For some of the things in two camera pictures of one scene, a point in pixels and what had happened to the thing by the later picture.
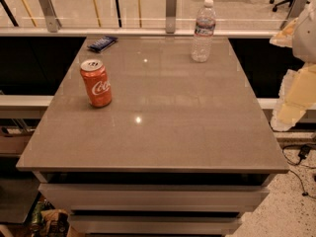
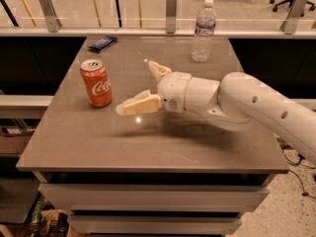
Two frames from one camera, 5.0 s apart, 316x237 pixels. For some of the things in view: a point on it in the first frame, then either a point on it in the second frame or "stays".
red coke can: [97, 82] stays
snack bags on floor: [49, 221] stays
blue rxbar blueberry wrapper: [102, 42] stays
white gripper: [306, 39] -> [172, 90]
